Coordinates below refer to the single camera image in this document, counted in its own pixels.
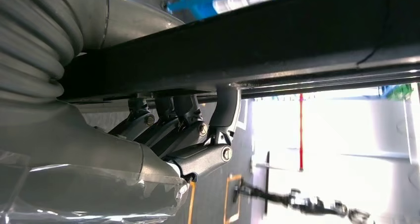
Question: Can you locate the clear plastic cover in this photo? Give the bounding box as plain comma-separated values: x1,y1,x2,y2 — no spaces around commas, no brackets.
0,150,191,224

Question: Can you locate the blue metal shelf rack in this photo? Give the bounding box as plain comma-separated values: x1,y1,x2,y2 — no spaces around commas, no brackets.
165,0,308,21

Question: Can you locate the yellow floor tape square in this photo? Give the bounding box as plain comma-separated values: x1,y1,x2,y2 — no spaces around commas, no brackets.
187,181,198,224
223,173,244,224

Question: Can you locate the green plastic crate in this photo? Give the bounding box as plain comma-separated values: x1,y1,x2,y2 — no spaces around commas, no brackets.
386,83,415,102

